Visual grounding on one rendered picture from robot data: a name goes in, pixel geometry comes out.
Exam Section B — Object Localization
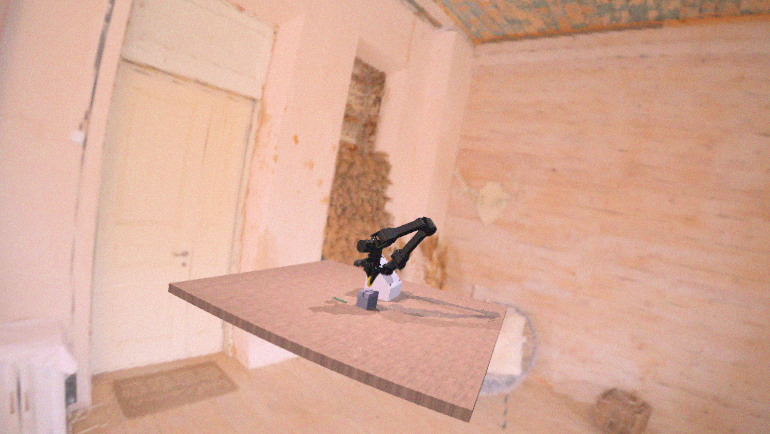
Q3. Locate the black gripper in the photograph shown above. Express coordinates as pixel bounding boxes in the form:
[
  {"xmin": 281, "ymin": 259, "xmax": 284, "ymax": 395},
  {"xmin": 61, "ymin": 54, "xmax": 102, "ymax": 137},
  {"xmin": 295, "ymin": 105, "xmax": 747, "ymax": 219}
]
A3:
[{"xmin": 353, "ymin": 253, "xmax": 393, "ymax": 285}]

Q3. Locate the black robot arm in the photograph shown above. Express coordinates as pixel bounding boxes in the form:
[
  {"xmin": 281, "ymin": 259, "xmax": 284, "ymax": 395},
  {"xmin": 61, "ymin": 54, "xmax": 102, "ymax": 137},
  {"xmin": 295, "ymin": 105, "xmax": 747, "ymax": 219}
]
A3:
[{"xmin": 357, "ymin": 217, "xmax": 437, "ymax": 271}]

